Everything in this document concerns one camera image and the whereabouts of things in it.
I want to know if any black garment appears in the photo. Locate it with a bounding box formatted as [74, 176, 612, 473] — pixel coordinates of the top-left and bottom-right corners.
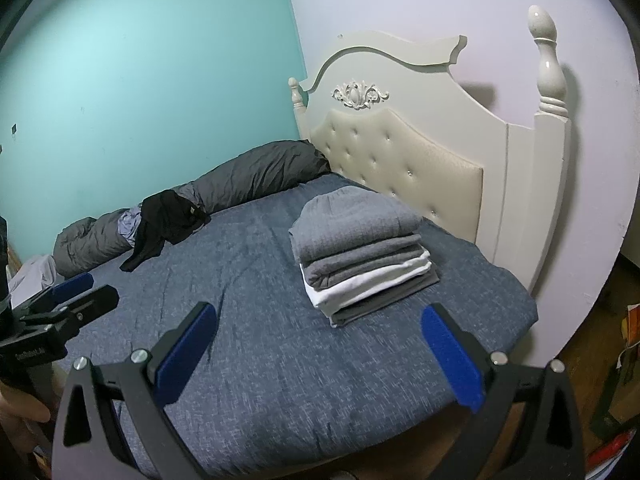
[120, 192, 212, 273]

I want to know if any red object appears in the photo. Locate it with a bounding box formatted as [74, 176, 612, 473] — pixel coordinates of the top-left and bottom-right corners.
[585, 432, 636, 480]

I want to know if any white folded garment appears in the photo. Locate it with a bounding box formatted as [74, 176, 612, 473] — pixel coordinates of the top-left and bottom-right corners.
[302, 257, 433, 311]

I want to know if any cream tufted headboard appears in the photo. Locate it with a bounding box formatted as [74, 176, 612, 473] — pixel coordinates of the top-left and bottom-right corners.
[288, 5, 573, 301]

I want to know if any light grey pillow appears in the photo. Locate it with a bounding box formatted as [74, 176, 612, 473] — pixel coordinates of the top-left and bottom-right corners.
[9, 255, 66, 308]

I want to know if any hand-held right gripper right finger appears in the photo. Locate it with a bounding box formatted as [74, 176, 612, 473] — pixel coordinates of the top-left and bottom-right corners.
[421, 303, 586, 480]

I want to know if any person's left hand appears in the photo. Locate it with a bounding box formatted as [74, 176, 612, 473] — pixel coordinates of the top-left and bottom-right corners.
[0, 386, 53, 466]

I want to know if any pale blue crumpled cloth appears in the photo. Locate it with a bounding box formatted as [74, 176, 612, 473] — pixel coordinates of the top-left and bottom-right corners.
[117, 207, 146, 248]

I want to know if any dark grey folded garment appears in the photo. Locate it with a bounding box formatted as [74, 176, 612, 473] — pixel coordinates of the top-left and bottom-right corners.
[327, 267, 442, 329]

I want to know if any dark grey rolled duvet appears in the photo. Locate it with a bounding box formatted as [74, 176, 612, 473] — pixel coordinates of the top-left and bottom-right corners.
[53, 140, 331, 278]

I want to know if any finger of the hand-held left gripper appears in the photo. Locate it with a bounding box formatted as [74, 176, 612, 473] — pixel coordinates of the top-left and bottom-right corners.
[12, 272, 95, 316]
[20, 285, 120, 333]

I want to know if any bed with blue sheet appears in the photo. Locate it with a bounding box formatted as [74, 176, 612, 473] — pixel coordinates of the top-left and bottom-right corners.
[10, 170, 538, 480]

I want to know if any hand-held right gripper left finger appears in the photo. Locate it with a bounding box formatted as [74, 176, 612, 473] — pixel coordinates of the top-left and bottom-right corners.
[51, 301, 217, 480]

